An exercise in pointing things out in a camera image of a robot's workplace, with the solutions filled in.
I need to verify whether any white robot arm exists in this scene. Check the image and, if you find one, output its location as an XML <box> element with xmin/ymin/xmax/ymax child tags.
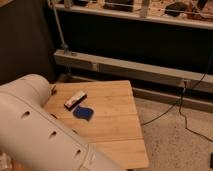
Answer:
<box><xmin>0</xmin><ymin>74</ymin><xmax>125</xmax><ymax>171</ymax></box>

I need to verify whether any wooden table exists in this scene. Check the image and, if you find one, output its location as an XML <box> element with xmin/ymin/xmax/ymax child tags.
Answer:
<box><xmin>45</xmin><ymin>81</ymin><xmax>149</xmax><ymax>169</ymax></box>

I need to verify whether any orange carrot toy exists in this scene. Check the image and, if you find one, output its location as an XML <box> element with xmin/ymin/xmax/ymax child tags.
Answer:
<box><xmin>51</xmin><ymin>85</ymin><xmax>57</xmax><ymax>95</ymax></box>

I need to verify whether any metal pole stand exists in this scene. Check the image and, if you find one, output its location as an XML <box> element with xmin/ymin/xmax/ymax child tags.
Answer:
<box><xmin>50</xmin><ymin>0</ymin><xmax>76</xmax><ymax>55</ymax></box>

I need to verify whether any white shelf ledge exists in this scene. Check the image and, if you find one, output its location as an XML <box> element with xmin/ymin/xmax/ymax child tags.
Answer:
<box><xmin>55</xmin><ymin>4</ymin><xmax>213</xmax><ymax>30</ymax></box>

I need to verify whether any black object on shelf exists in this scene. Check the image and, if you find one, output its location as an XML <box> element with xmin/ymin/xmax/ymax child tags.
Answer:
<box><xmin>165</xmin><ymin>2</ymin><xmax>188</xmax><ymax>17</ymax></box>

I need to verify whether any black power cable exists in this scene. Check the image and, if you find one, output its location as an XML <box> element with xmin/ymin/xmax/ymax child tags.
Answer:
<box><xmin>140</xmin><ymin>49</ymin><xmax>213</xmax><ymax>144</ymax></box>

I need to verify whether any grey metal rail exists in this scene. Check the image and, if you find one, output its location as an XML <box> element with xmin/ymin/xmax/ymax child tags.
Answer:
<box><xmin>54</xmin><ymin>49</ymin><xmax>213</xmax><ymax>93</ymax></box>

